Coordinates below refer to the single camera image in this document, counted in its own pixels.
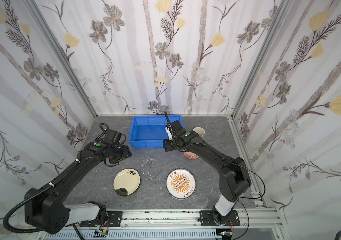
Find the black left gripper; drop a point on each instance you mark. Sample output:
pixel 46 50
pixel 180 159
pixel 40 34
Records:
pixel 123 151

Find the aluminium corner frame post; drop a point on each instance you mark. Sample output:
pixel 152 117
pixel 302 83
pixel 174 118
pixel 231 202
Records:
pixel 59 53
pixel 265 48

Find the aluminium corner frame post right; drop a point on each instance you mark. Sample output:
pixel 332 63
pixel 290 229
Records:
pixel 265 48

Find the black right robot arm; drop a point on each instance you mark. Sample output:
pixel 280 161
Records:
pixel 234 177

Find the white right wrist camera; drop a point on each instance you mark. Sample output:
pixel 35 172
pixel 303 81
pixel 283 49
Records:
pixel 168 132

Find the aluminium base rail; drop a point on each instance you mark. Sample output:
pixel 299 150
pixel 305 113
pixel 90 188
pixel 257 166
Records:
pixel 243 224

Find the cream yellow plate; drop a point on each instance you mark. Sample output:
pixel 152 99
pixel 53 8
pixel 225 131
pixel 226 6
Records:
pixel 126 182

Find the light blue ceramic mug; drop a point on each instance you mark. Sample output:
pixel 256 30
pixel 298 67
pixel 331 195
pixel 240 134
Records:
pixel 200 131

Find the aluminium corner frame post left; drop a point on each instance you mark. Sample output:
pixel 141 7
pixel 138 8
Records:
pixel 59 53

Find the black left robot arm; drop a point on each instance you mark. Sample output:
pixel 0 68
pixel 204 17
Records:
pixel 46 210

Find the blue plastic bin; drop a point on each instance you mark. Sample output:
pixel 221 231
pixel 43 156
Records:
pixel 148 132

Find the clear glass plate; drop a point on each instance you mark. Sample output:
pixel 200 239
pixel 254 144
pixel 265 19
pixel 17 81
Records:
pixel 150 168

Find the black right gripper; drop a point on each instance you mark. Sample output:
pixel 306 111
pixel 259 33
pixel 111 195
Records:
pixel 173 129

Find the red patterned small bowl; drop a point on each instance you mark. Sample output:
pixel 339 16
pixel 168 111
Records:
pixel 191 156

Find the white plate orange sun pattern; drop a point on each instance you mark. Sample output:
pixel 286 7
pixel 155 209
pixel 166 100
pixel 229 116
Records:
pixel 180 184

